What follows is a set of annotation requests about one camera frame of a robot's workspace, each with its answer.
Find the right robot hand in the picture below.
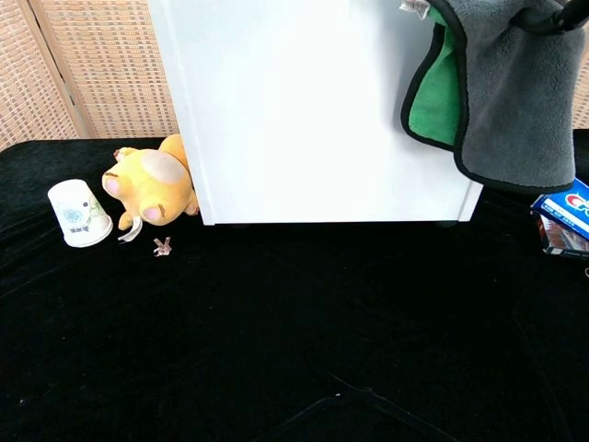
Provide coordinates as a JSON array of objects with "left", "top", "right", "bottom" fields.
[{"left": 549, "top": 0, "right": 589, "bottom": 32}]

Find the grey towel with green side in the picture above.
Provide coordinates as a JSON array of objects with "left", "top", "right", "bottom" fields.
[{"left": 398, "top": 0, "right": 586, "bottom": 197}]

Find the white cabinet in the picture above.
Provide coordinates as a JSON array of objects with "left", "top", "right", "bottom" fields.
[{"left": 146, "top": 0, "right": 484, "bottom": 227}]

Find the blue toothpaste box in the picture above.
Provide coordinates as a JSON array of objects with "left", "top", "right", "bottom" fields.
[{"left": 529, "top": 177, "right": 589, "bottom": 243}]

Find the black tablecloth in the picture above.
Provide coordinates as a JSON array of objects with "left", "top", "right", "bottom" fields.
[{"left": 0, "top": 128, "right": 589, "bottom": 442}]

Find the yellow plush toy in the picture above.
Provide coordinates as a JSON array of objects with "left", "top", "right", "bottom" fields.
[{"left": 100, "top": 133, "right": 200, "bottom": 244}]

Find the white paper cup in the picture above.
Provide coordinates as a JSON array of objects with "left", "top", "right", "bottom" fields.
[{"left": 47, "top": 179, "right": 114, "bottom": 249}]

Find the woven screen with wooden frame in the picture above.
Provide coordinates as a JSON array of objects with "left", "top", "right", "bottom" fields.
[
  {"left": 572, "top": 57, "right": 589, "bottom": 131},
  {"left": 0, "top": 0, "right": 180, "bottom": 151}
]

